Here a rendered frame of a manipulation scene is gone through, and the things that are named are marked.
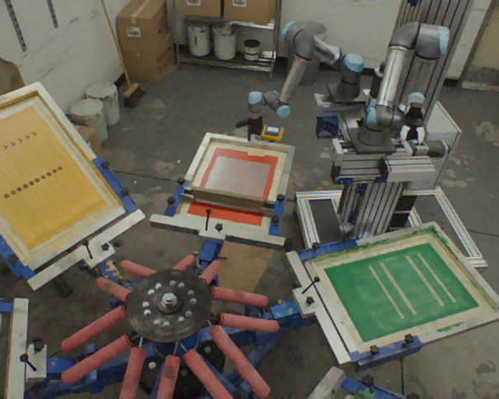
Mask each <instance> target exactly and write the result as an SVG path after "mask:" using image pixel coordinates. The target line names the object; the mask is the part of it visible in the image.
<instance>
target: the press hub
mask: <svg viewBox="0 0 499 399"><path fill-rule="evenodd" d="M210 310H211V295H210V290H209V289H208V287H207V285H206V284H205V282H204V281H203V280H202V279H201V278H199V277H198V276H196V275H195V274H193V273H191V272H188V271H185V270H181V269H167V270H162V271H159V272H156V273H153V274H151V275H149V276H147V277H146V278H144V279H143V280H141V282H140V283H139V284H138V285H137V286H136V288H135V289H134V290H133V292H132V294H131V296H130V298H129V300H128V304H127V316H128V319H129V322H130V324H131V326H132V327H133V329H134V330H133V332H132V334H131V335H132V336H133V337H134V336H135V335H137V334H139V335H140V336H139V337H137V338H135V346H134V347H137V346H139V344H140V340H141V337H143V340H142V344H141V345H143V344H147V343H149V342H152V347H153V351H154V353H155V355H156V356H155V357H150V358H147V359H145V360H144V363H143V367H142V370H141V376H140V379H139V382H138V384H139V386H140V387H141V389H142V390H143V391H144V392H145V393H146V394H147V395H148V396H149V395H150V394H151V390H152V388H153V386H154V383H155V382H156V378H157V375H158V373H159V371H160V368H161V364H162V363H165V362H166V356H169V354H172V355H173V354H174V351H175V344H176V342H179V341H181V342H182V343H183V345H184V346H185V347H186V349H187V350H189V349H191V348H192V349H193V348H194V349H195V350H196V351H197V352H199V353H200V354H201V355H202V356H203V357H204V358H205V359H206V360H207V361H208V362H209V363H210V364H211V365H213V366H214V367H215V368H216V369H217V370H218V371H219V372H220V373H221V374H222V373H223V371H224V368H225V360H226V355H225V353H224V352H223V351H222V350H221V348H220V347H219V345H217V344H216V343H215V341H211V342H203V343H201V333H200V330H201V329H203V328H208V327H209V324H208V323H207V322H206V321H207V320H208V318H215V315H214V314H213V313H212V312H211V311H210ZM208 321H209V322H210V324H211V325H212V326H214V325H215V320H208ZM185 353H186V351H185V350H184V348H183V347H182V346H181V345H180V344H179V343H178V347H177V350H176V356H180V358H181V360H180V367H179V371H178V375H177V378H176V383H175V389H174V392H173V393H174V394H173V397H172V399H204V398H203V396H204V395H205V394H206V391H205V390H204V388H203V387H202V386H201V385H202V383H201V381H200V380H199V379H198V377H197V376H196V375H195V374H194V373H193V371H192V370H191V369H190V367H189V366H188V365H187V363H186V362H185V361H184V359H183V355H184V354H185Z"/></svg>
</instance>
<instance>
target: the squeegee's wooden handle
mask: <svg viewBox="0 0 499 399"><path fill-rule="evenodd" d="M190 194H191V195H194V196H195V200H196V199H199V200H209V201H214V202H218V203H223V204H232V205H237V206H242V207H246V208H251V209H258V210H259V211H260V207H262V208H265V201H266V199H265V198H260V197H254V196H248V195H240V194H235V193H230V192H224V191H220V190H211V189H206V188H200V187H196V186H192V187H191V189H190Z"/></svg>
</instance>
